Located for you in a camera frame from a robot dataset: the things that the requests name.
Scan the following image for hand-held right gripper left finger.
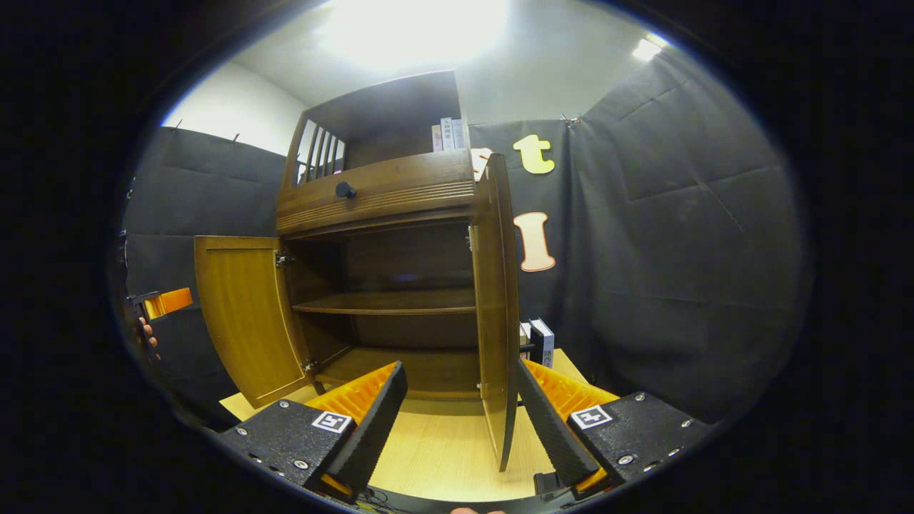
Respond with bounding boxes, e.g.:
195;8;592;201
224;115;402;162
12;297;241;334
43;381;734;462
218;361;408;504

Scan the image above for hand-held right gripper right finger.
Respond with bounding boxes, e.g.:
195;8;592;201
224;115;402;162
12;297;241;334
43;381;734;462
517;358;715;497

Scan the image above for brown wooden shoe cabinet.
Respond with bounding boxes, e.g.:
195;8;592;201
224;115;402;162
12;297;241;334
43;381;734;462
275;69;501;400

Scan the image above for wooden inner cabinet shelf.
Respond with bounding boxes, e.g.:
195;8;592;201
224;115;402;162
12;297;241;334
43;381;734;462
291;288;478;316

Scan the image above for wooden cabinet drawer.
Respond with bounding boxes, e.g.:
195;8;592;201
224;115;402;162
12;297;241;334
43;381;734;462
277;150;478;236

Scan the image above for blue grey spine book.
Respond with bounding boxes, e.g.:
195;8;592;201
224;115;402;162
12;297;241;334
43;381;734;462
530;318;556;369

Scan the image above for black backdrop cloth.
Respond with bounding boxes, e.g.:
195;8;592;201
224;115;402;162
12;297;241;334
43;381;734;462
118;46;811;425

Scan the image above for large ceiling light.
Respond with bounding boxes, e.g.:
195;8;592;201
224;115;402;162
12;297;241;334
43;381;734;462
321;0;511;69

